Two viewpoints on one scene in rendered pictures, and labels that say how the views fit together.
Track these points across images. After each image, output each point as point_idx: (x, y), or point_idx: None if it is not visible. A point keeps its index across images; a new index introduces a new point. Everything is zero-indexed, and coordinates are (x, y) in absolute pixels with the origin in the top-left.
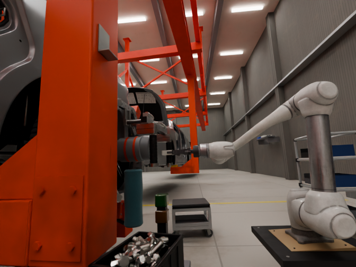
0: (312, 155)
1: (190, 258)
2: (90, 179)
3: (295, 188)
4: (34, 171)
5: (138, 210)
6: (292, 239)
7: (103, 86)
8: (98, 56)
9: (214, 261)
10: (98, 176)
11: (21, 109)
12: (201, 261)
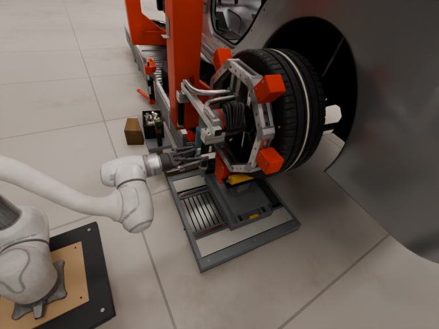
0: None
1: (217, 314)
2: (169, 94)
3: (11, 269)
4: None
5: None
6: (66, 273)
7: (169, 55)
8: (167, 38)
9: (183, 326)
10: (170, 96)
11: (340, 57)
12: (200, 314)
